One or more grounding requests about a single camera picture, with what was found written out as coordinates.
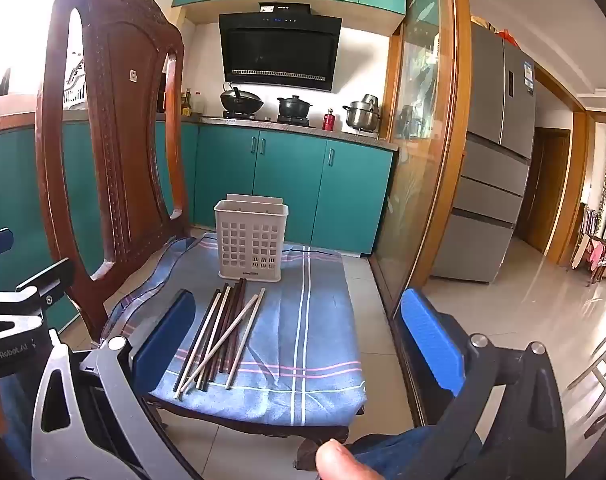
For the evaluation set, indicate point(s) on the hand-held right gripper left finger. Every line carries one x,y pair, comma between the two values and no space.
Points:
163,342

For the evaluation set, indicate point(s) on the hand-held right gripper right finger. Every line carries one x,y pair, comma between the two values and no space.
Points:
430,345

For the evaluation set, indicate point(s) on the black chopstick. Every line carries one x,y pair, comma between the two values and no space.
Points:
234,310
228,305

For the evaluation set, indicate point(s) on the white plastic utensil basket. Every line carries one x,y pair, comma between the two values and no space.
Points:
265,220

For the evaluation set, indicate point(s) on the person's right hand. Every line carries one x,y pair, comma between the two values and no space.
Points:
343,462

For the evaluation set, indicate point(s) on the person's blue jeans leg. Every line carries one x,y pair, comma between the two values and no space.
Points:
408,455

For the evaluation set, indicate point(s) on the blue plaid cloth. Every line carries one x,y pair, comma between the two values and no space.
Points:
303,340

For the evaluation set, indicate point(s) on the wooden dining chair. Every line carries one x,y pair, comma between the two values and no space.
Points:
605,360

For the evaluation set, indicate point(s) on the carved wooden chair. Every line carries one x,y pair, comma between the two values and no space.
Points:
128,110

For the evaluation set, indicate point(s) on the clothes drying rack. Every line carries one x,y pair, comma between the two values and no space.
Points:
595,252

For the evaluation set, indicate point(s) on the brown wooden door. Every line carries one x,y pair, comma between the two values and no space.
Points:
545,190

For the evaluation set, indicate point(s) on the silver refrigerator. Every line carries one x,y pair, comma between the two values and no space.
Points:
488,160

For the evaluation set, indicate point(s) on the teal base cabinets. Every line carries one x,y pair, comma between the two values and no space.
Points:
293,185

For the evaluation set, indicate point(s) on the grey kitchen countertop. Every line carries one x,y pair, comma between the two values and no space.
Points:
353,139

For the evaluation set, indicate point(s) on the cooking oil bottle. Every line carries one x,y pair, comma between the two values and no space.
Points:
186,105

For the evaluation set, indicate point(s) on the wooden framed glass door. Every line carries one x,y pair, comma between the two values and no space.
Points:
423,110

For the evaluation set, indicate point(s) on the stainless steel pot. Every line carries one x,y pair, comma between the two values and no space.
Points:
362,115

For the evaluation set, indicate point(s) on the gas stove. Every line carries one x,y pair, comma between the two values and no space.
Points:
263,119

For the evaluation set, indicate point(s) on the red bottle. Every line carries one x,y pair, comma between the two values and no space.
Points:
328,121

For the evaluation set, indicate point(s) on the black wok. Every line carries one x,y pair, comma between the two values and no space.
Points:
240,101

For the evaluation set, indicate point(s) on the black cooking pot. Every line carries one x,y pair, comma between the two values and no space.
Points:
294,106

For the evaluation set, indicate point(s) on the black range hood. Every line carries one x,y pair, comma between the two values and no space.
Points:
280,50

